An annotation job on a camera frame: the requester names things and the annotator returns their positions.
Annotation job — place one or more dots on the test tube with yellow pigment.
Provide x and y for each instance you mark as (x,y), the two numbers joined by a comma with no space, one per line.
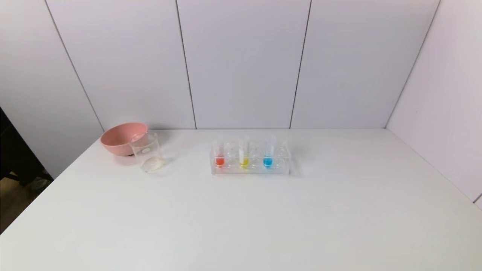
(244,162)

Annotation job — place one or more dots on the clear glass beaker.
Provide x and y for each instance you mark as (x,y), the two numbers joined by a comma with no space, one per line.
(148,158)

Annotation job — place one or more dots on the clear graduated plastic test tube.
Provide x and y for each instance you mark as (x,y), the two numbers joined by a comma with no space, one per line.
(220,161)

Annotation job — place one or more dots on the clear acrylic test tube rack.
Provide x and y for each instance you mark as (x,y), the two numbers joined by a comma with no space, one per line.
(256,170)

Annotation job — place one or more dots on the dark furniture beside table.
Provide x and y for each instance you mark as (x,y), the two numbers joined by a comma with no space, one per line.
(15,154)

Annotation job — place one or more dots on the pink plastic bowl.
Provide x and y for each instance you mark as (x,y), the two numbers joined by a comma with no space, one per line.
(120,139)

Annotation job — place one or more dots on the test tube with blue pigment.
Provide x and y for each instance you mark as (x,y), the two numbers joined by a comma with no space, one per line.
(267,162)

